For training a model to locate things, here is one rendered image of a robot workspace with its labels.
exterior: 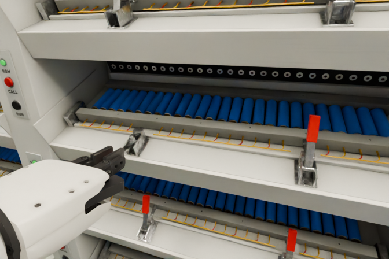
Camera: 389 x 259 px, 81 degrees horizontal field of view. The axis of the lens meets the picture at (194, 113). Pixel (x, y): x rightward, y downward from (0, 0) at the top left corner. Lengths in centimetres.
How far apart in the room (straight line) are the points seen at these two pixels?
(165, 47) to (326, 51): 19
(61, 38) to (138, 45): 13
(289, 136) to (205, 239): 27
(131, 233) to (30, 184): 32
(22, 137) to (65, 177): 30
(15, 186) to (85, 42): 21
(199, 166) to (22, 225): 23
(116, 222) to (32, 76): 34
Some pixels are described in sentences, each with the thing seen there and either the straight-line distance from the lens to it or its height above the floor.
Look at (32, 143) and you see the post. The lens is 55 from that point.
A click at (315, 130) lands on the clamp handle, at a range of 33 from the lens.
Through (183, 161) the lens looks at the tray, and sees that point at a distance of 37.
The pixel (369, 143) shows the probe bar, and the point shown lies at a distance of 40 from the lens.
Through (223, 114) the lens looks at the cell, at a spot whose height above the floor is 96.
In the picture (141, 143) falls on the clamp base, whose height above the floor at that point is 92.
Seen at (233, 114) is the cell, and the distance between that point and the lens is 40.
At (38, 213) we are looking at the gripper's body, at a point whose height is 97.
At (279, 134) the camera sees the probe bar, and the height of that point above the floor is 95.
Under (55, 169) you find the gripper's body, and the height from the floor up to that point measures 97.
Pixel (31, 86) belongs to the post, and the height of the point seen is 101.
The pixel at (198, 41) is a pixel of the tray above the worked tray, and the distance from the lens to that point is 29.
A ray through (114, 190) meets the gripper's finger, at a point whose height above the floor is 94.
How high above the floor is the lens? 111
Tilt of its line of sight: 21 degrees down
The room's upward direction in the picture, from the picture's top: 1 degrees counter-clockwise
